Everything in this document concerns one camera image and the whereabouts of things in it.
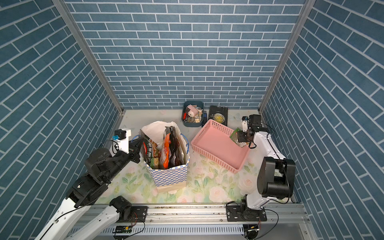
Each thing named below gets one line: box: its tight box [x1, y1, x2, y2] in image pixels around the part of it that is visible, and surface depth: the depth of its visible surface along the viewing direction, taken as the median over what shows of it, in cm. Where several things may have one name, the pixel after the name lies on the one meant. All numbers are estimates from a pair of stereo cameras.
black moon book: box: [208, 105, 228, 127], surface depth 118 cm
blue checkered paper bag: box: [160, 120, 190, 192], surface depth 72 cm
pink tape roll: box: [187, 104, 199, 118], surface depth 112 cm
